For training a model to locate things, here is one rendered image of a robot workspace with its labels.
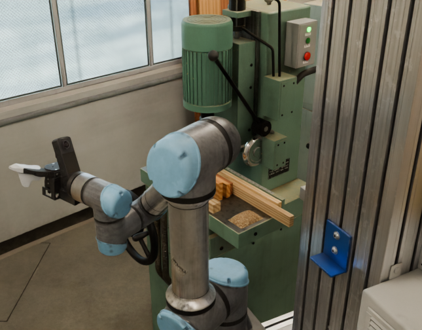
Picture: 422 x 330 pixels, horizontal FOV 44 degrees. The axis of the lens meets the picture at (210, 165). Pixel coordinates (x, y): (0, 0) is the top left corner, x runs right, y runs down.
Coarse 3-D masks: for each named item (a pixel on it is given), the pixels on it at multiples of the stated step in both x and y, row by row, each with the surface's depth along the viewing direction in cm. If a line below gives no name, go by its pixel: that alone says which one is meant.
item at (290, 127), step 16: (256, 0) 201; (272, 16) 181; (288, 16) 186; (304, 16) 192; (272, 32) 184; (304, 80) 204; (272, 128) 202; (288, 128) 208; (288, 144) 212; (240, 160) 216; (256, 176) 210; (288, 176) 220
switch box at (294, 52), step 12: (288, 24) 186; (300, 24) 183; (312, 24) 186; (288, 36) 188; (300, 36) 185; (312, 36) 189; (288, 48) 189; (300, 48) 187; (312, 48) 191; (288, 60) 191; (300, 60) 189; (312, 60) 193
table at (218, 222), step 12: (144, 168) 212; (144, 180) 212; (228, 204) 187; (240, 204) 187; (216, 216) 180; (228, 216) 180; (264, 216) 180; (216, 228) 180; (228, 228) 174; (252, 228) 174; (264, 228) 178; (276, 228) 183; (228, 240) 176; (240, 240) 172; (252, 240) 176
